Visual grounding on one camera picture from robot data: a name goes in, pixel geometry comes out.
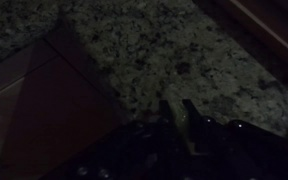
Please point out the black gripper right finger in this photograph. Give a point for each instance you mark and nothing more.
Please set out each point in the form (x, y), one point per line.
(195, 118)

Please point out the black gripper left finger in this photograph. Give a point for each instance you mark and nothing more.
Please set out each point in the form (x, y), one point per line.
(166, 115)

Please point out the yellow green sponge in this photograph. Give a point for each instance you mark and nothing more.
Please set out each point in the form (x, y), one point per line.
(180, 126)

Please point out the wooden cabinet under counter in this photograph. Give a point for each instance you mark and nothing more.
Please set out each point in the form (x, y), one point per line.
(53, 104)

